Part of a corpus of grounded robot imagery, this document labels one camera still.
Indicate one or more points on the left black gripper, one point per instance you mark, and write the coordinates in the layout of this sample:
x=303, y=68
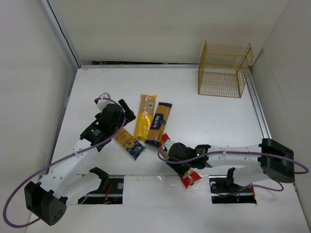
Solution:
x=127, y=111

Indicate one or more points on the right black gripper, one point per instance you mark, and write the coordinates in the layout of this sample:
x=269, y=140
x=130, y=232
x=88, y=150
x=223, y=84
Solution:
x=182, y=170

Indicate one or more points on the red white spaghetti bag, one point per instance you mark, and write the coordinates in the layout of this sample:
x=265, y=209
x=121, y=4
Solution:
x=190, y=177

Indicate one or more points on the dark blue spaghetti bag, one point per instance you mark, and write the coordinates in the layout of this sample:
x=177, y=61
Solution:
x=158, y=125

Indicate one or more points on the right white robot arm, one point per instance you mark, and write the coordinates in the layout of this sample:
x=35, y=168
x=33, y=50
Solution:
x=266, y=160

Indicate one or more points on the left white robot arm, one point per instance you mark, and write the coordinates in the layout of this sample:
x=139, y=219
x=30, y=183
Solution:
x=49, y=197

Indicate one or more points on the orange blue pasta bag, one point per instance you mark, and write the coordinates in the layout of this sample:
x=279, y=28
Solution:
x=132, y=146

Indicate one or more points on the yellow spaghetti bag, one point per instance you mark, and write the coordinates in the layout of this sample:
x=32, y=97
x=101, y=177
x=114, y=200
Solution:
x=145, y=116

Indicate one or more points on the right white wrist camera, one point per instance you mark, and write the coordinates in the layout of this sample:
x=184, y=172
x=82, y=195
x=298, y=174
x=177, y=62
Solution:
x=165, y=147

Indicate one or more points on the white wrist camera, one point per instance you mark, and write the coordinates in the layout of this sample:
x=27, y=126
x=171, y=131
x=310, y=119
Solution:
x=103, y=100
x=165, y=147

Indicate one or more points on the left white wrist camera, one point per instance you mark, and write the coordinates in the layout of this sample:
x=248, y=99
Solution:
x=103, y=100

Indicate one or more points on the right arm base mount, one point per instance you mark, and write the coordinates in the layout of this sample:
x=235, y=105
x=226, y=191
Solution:
x=223, y=193

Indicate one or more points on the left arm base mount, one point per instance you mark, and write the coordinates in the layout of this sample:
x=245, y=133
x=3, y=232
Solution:
x=109, y=192

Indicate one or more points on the yellow wire shelf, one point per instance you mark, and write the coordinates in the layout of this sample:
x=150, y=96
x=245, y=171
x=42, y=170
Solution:
x=223, y=70

